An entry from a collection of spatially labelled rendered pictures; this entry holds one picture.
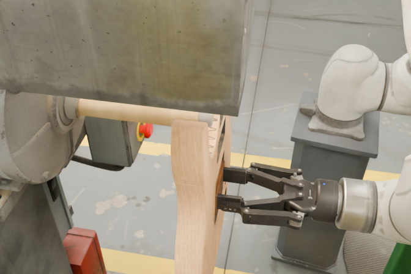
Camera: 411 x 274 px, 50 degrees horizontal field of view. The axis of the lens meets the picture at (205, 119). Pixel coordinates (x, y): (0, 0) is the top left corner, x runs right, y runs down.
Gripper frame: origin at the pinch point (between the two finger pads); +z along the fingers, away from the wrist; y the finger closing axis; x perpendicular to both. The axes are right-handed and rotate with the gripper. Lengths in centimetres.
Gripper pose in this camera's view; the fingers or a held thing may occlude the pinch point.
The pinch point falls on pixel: (221, 187)
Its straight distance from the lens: 80.7
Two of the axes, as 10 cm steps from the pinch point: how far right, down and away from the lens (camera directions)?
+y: 1.8, -5.3, 8.3
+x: 0.1, -8.4, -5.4
